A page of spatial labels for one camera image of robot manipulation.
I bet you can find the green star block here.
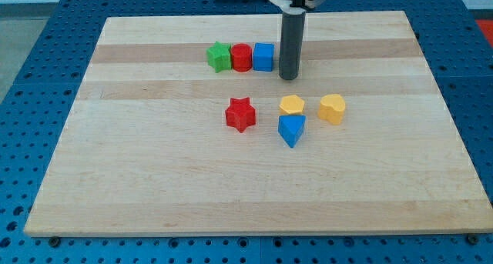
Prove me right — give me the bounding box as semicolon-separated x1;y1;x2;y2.
206;42;232;73

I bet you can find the red cylinder block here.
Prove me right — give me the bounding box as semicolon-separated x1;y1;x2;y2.
230;43;253;72

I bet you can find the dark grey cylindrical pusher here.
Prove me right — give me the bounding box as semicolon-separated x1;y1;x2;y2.
279;12;306;80

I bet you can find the yellow hexagon block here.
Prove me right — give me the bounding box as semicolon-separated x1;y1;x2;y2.
279;95;305;115

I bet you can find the wooden board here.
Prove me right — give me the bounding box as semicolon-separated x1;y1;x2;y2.
24;11;492;237

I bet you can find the blue cube block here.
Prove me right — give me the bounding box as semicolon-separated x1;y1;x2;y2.
253;43;274;72

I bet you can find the blue triangle block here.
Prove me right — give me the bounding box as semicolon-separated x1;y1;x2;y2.
277;115;306;148

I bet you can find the yellow heart block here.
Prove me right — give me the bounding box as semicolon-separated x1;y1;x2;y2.
317;94;346;125

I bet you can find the red star block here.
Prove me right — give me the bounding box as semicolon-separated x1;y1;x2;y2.
225;97;257;133

